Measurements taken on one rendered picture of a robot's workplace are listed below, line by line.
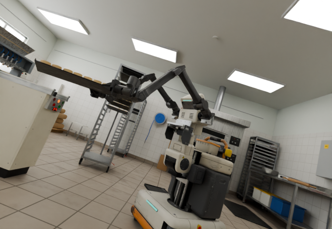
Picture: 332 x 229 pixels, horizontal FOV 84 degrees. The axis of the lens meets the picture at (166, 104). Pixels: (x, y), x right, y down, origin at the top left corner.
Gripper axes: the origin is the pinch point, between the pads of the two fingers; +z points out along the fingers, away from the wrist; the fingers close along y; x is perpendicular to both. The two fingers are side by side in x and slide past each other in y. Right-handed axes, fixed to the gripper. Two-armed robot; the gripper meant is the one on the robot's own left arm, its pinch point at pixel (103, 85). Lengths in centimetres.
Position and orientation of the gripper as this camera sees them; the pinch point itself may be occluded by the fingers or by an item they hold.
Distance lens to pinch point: 120.5
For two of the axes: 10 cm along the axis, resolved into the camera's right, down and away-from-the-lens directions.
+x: 1.7, 2.1, 9.6
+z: -9.5, -2.4, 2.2
